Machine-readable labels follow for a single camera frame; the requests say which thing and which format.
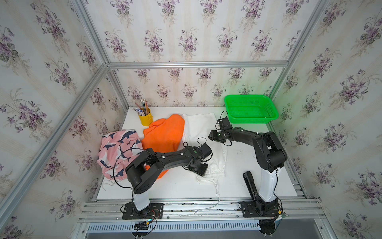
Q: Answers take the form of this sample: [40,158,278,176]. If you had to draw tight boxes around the white shorts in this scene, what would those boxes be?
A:
[180,113,229,214]

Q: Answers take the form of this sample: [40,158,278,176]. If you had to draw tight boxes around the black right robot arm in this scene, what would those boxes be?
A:
[209,127,287,203]

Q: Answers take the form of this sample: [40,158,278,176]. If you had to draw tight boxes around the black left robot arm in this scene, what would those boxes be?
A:
[125,143,213,212]

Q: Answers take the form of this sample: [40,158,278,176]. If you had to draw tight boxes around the green plastic basket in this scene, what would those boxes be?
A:
[224,95,279,124]

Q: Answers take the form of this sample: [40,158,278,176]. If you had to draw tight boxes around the orange cloth garment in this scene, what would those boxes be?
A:
[141,113,186,180]

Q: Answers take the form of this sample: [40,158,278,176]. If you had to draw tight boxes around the yellow pencil cup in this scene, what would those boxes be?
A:
[139,109,153,126]

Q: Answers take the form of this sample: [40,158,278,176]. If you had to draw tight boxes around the colored pencils bundle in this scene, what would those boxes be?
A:
[134,100,149,117]

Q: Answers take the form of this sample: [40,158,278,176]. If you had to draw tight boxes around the pink shark print garment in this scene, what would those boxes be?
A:
[97,130,143,181]

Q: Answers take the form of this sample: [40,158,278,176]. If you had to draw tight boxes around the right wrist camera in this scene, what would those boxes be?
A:
[218,117,233,131]

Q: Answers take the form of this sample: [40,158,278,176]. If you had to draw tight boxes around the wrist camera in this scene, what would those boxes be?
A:
[218,117,233,131]
[197,143,212,161]

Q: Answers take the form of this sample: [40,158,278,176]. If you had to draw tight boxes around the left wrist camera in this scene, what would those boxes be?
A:
[197,143,212,161]

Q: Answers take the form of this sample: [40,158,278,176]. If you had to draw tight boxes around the aluminium rail frame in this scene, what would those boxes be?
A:
[71,197,336,239]

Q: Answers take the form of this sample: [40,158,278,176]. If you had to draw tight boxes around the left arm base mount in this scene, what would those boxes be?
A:
[120,202,164,220]

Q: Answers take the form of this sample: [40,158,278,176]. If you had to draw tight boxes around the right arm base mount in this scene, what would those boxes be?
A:
[239,171,283,218]

